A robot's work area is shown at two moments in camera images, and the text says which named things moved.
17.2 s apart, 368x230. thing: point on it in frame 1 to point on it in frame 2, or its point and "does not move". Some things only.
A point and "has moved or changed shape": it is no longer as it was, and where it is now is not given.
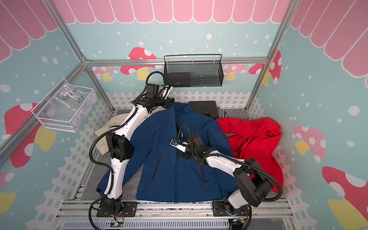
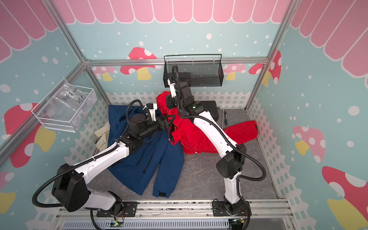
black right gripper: [183, 155] to [169, 103]
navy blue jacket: [160, 173] has moved or changed shape
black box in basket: [178, 79] does not move
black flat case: [209, 108] does not move
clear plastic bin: [66, 107] does not move
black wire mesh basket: [193, 70] does not move
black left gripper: [166, 101] to [165, 125]
